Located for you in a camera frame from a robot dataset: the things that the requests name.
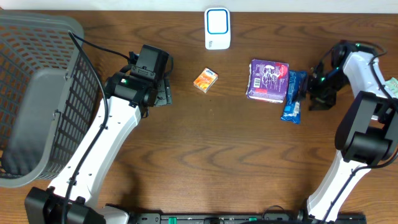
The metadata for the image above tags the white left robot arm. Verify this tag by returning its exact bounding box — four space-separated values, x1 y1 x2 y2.
24 72 172 223

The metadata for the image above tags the grey plastic mesh basket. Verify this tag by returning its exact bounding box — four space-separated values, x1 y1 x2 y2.
1 11 99 188

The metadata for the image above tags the white barcode scanner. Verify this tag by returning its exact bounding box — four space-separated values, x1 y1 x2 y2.
204 7 231 50

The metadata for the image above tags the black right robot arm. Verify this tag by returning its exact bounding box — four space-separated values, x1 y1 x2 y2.
295 40 397 223

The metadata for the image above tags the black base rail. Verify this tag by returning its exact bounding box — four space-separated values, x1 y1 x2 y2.
127 211 322 224

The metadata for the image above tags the red purple snack bag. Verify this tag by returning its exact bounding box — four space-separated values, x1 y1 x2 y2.
246 59 289 103

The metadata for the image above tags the orange small box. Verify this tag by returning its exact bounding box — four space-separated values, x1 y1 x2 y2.
193 68 218 93

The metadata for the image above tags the light green snack packet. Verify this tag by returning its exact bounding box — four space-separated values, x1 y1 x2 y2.
386 77 398 98

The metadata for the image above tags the blue Oreo cookie pack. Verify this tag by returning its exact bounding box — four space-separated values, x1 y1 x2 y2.
280 70 307 124

